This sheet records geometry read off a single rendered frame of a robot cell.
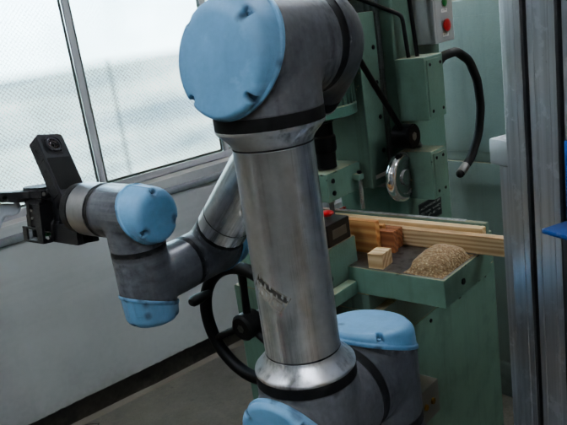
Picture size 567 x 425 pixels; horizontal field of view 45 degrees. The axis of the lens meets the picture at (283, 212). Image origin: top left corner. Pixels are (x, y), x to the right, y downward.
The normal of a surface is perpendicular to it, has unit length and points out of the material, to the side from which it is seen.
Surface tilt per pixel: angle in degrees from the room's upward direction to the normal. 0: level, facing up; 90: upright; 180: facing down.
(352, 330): 8
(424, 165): 90
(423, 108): 90
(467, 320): 90
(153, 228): 90
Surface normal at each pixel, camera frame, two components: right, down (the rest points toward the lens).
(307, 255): 0.49, 0.17
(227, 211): -0.34, 0.52
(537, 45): -0.89, 0.24
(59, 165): 0.64, -0.49
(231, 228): 0.06, 0.70
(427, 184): -0.64, 0.29
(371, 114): 0.75, 0.07
